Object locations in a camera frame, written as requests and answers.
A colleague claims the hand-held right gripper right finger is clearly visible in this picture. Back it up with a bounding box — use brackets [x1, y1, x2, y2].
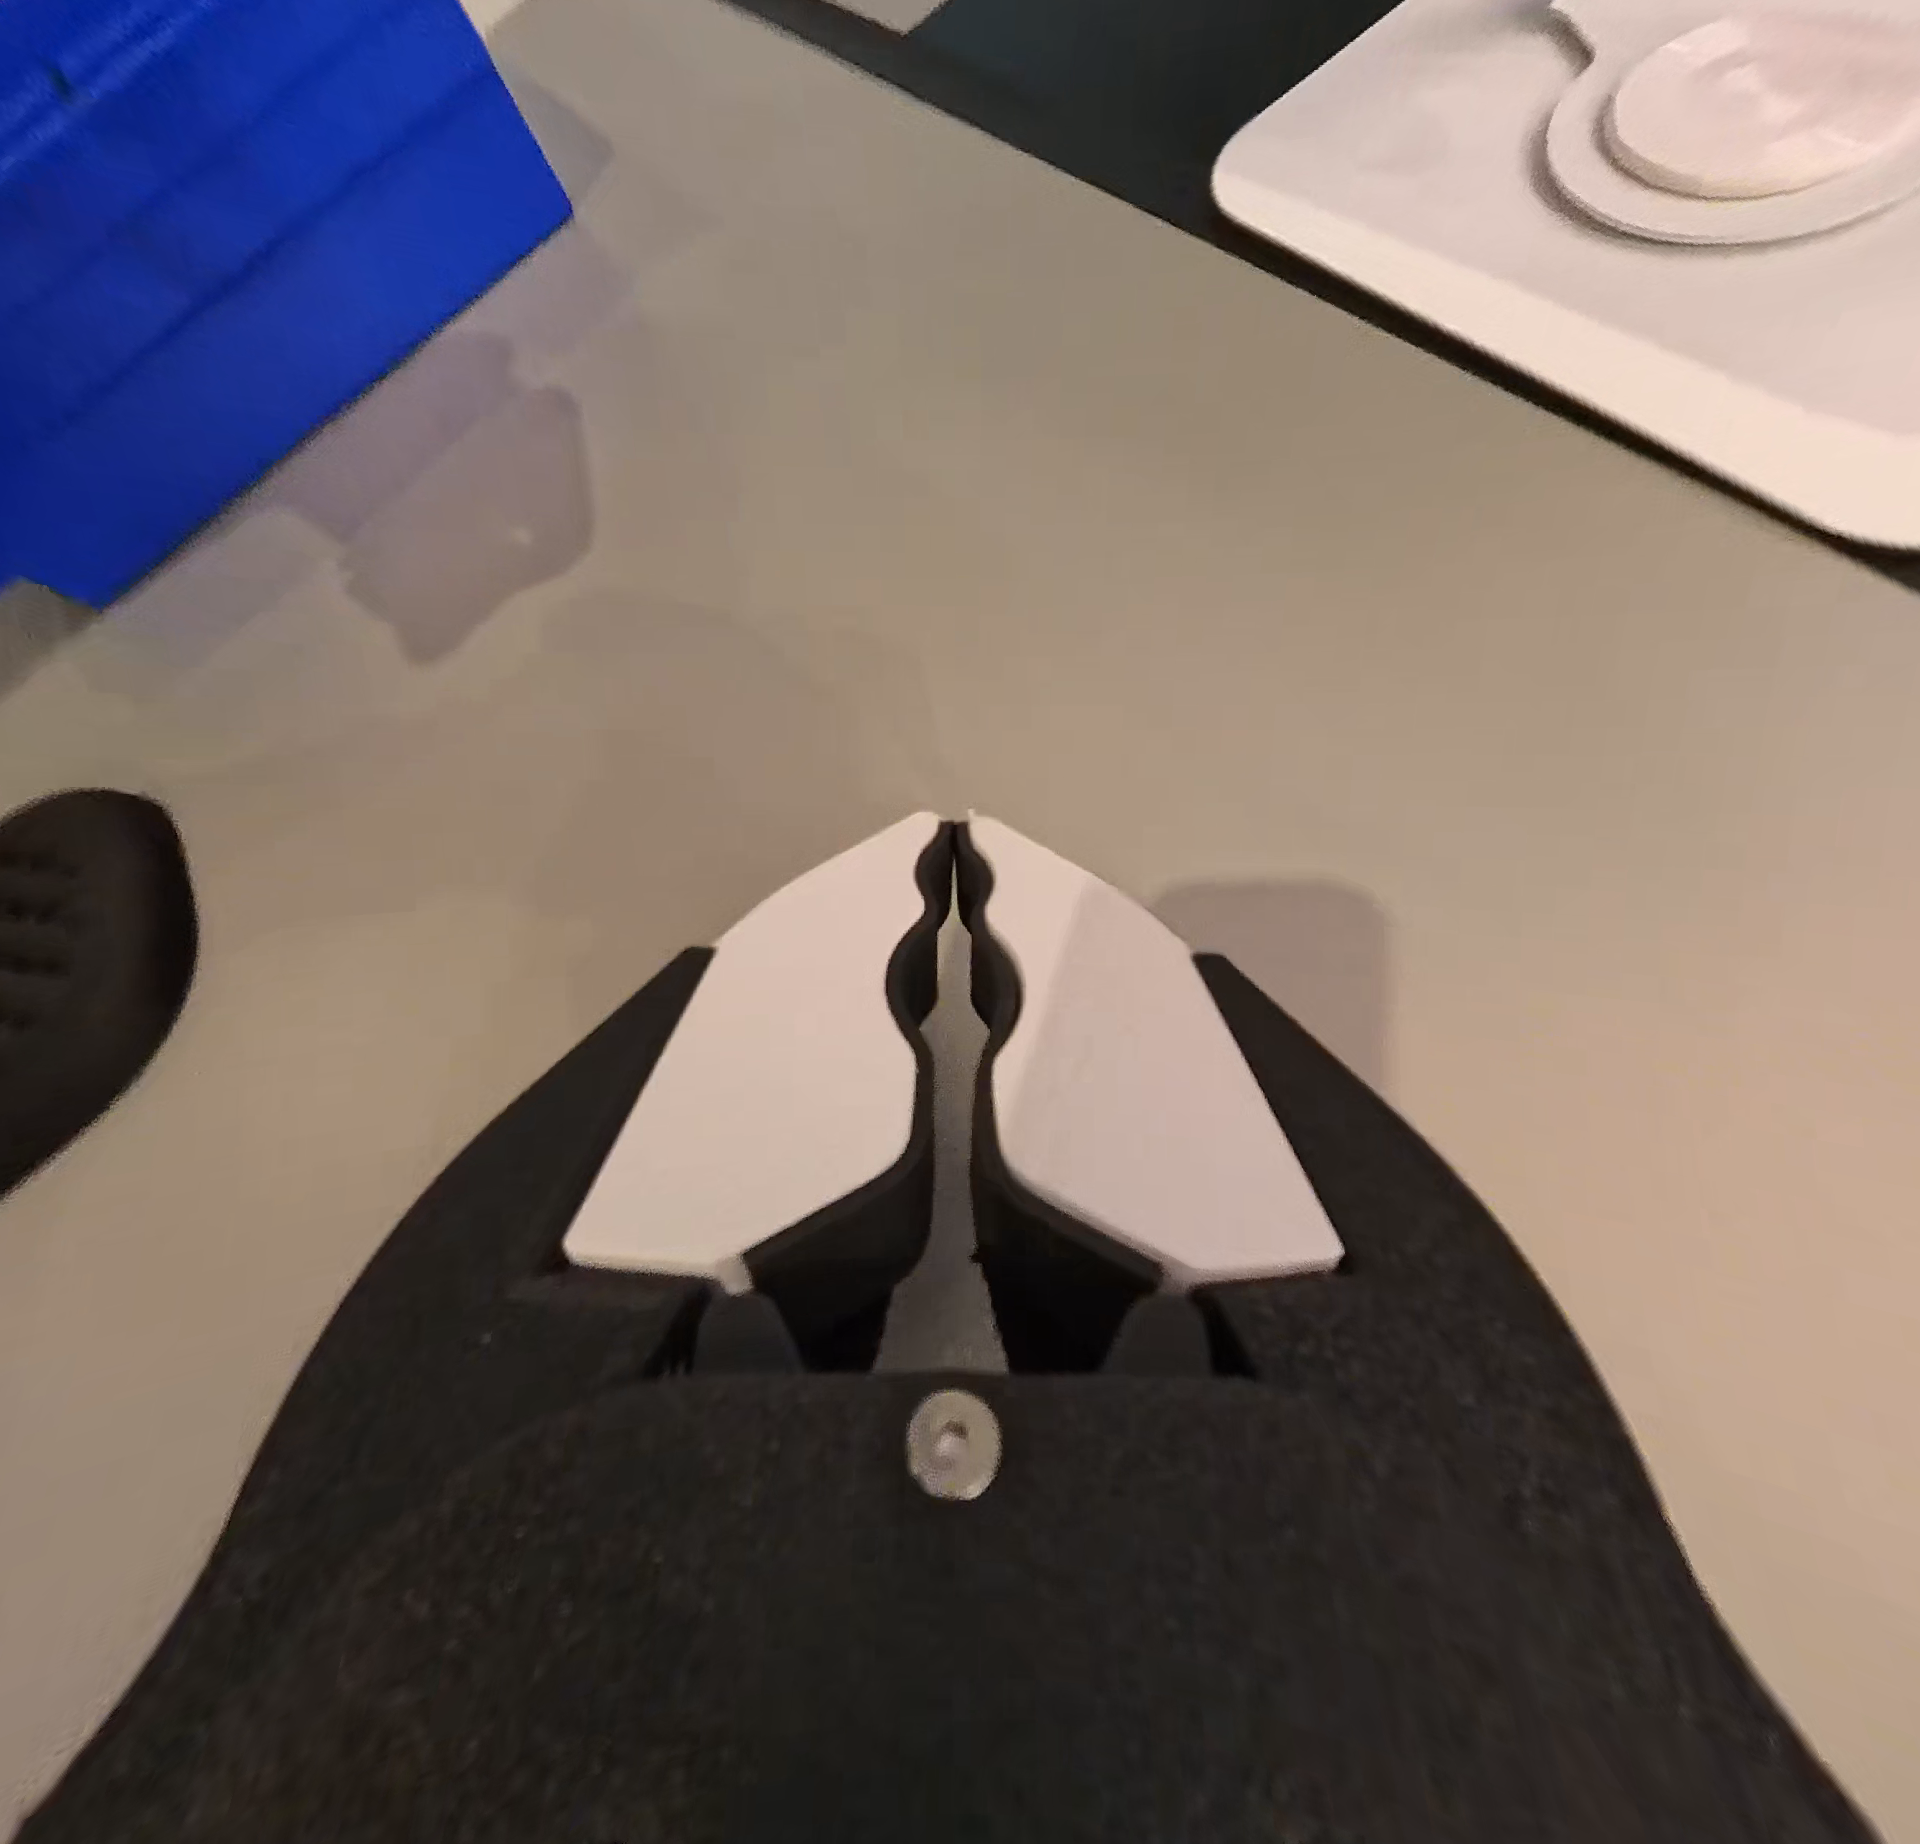
[961, 812, 1344, 1345]

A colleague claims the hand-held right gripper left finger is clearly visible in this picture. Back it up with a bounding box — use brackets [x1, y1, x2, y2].
[562, 812, 959, 1342]

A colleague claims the blue plastic bin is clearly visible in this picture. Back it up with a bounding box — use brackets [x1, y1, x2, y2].
[0, 0, 574, 611]

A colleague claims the black wrist rest pad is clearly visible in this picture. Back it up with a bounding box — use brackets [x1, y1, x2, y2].
[0, 789, 199, 1197]

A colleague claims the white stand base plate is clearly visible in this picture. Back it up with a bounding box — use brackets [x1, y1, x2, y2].
[1211, 0, 1920, 553]

